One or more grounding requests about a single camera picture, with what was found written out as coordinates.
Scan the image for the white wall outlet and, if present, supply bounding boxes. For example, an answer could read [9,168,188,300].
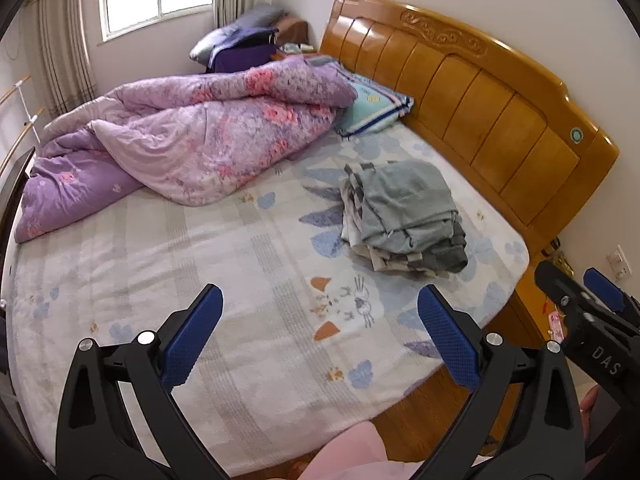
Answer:
[605,245,632,281]

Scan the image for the wooden bed headboard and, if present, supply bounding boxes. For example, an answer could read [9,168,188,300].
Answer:
[319,0,621,257]

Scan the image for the person's right hand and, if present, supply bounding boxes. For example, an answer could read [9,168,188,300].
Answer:
[578,385,602,420]

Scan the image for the checkered folded clothes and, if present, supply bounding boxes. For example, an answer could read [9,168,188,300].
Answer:
[340,162,469,277]

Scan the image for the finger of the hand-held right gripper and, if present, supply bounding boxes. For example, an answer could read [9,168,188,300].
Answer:
[583,267,640,322]
[533,258,608,323]

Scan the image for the person's pink clothing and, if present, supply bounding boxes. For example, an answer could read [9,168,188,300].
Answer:
[302,420,428,480]

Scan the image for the grey hoodie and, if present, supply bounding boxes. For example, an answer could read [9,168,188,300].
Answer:
[357,160,460,257]

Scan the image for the teal striped pillow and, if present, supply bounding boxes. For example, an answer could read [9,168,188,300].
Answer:
[334,72,415,139]

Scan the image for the wooden rod drying rack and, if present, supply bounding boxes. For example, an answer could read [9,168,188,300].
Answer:
[0,74,47,173]

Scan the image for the purple floral quilt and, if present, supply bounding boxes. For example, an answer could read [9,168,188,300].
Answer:
[14,54,359,244]

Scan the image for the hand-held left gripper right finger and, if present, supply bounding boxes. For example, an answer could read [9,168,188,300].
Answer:
[410,284,586,480]

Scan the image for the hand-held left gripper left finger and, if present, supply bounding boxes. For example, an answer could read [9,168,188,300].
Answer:
[55,283,236,480]

